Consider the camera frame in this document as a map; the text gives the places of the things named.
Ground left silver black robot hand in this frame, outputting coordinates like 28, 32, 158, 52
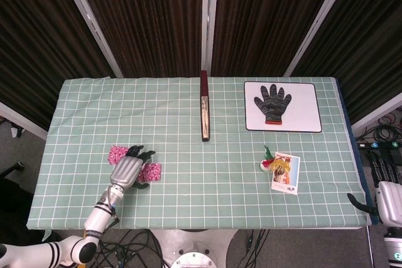
109, 144, 156, 191

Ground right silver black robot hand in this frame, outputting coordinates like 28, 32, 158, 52
347, 150, 402, 225

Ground dark blue table underlay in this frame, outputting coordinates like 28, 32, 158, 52
335, 77, 375, 225

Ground black power strip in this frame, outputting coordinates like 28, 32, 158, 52
356, 141, 402, 150

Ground green checkered tablecloth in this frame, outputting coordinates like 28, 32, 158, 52
26, 76, 374, 230

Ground dark folded fan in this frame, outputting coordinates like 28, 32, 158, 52
200, 70, 211, 142

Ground picture postcard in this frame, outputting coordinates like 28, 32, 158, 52
270, 151, 301, 194

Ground white black-edged mat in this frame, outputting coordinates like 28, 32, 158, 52
243, 80, 323, 133

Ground colourful feather shuttlecock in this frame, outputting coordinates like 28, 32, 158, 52
259, 144, 291, 176

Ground grey knit glove red cuff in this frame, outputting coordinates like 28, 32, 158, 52
253, 83, 293, 126

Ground dark brown pleated curtain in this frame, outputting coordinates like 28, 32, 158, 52
290, 0, 402, 126
71, 0, 205, 78
210, 0, 343, 78
0, 0, 117, 131

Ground black green coiled cables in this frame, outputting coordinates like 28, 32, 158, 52
354, 109, 402, 144

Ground black floor cable bundle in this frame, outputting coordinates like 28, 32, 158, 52
94, 229, 167, 268

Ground white metal frame beam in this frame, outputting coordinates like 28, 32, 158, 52
0, 100, 48, 141
350, 91, 402, 134

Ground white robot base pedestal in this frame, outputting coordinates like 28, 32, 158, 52
149, 228, 240, 268

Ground black cable with green light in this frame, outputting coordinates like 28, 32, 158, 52
241, 229, 271, 268

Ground white metal frame post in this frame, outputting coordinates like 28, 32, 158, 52
283, 0, 358, 78
55, 0, 124, 78
200, 0, 220, 72

